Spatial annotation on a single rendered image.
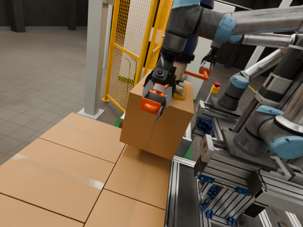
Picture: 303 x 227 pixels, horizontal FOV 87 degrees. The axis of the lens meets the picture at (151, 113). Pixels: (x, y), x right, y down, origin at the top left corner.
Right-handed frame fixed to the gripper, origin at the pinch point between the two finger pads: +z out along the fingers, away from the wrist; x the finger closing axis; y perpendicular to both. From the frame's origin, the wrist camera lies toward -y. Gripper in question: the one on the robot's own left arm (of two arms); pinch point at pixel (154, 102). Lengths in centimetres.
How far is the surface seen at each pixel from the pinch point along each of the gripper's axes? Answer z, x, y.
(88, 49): 25, 107, 132
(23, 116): 121, 164, 85
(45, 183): 66, 45, -8
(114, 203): 66, 5, -5
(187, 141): 60, -34, 69
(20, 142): 121, 129, 49
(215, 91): 23, -51, 125
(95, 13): -15, 101, 132
